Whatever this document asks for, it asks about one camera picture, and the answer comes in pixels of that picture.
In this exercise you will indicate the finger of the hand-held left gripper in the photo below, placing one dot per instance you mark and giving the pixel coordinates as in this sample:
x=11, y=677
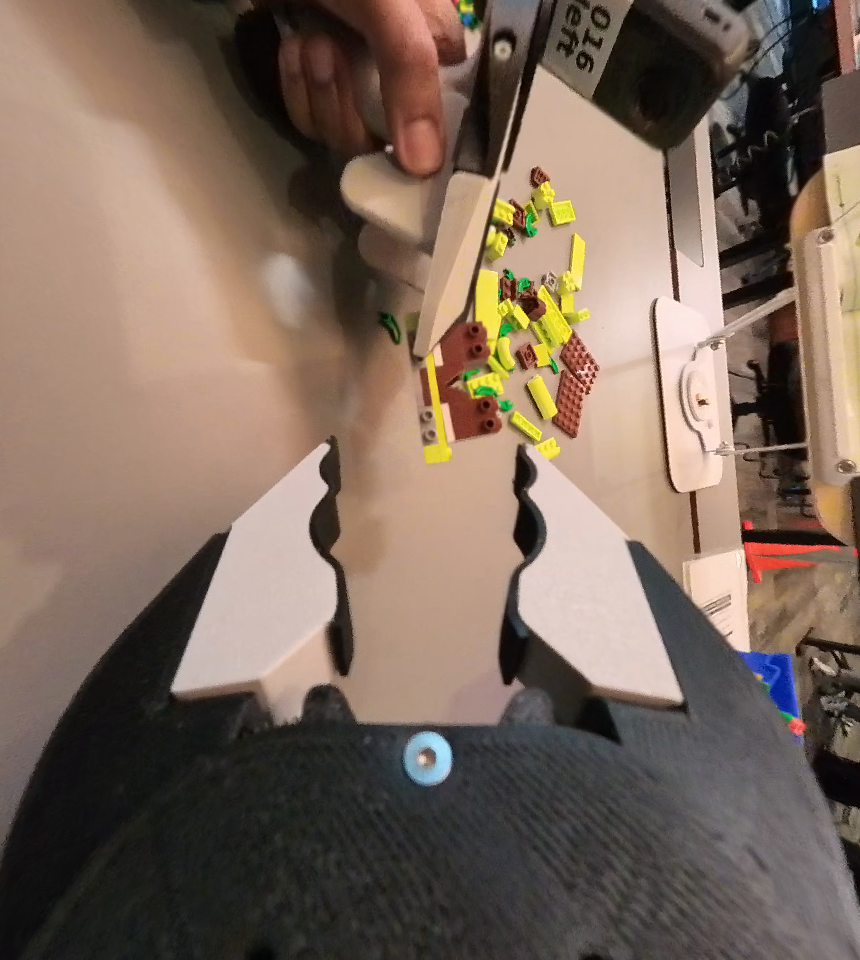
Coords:
x=460, y=255

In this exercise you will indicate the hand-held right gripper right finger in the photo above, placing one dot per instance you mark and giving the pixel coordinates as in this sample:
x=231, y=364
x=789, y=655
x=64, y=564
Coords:
x=595, y=600

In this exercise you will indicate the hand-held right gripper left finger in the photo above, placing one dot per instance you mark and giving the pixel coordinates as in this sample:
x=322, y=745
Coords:
x=265, y=600

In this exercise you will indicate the brown toy clip piece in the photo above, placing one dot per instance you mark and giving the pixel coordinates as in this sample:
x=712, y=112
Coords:
x=454, y=379

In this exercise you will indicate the small white toy plate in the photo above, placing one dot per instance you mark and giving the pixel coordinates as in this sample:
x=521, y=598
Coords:
x=448, y=424

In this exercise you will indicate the yellow and brown lego assembly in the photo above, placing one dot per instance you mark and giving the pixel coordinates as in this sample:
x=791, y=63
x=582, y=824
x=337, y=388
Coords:
x=437, y=454

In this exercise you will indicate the person's left hand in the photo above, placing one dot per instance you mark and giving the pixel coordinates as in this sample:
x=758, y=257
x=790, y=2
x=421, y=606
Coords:
x=370, y=60

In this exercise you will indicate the pile of small toy pieces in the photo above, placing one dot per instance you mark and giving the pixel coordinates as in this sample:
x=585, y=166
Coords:
x=467, y=11

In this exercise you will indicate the printed paper sheet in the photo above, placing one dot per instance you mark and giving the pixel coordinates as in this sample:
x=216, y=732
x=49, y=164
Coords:
x=714, y=592

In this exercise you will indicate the pile of toy bricks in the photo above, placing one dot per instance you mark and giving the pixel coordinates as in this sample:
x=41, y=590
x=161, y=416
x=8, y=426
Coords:
x=572, y=375

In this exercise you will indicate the blue labelled plastic bin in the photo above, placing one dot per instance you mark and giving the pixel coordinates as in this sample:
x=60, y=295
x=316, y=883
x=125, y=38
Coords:
x=771, y=690

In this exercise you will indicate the red plastic crate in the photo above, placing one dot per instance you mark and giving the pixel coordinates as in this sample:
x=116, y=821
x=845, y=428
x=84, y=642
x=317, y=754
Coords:
x=789, y=555

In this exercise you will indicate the white book stand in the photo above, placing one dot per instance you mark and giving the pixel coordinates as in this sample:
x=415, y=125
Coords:
x=692, y=390

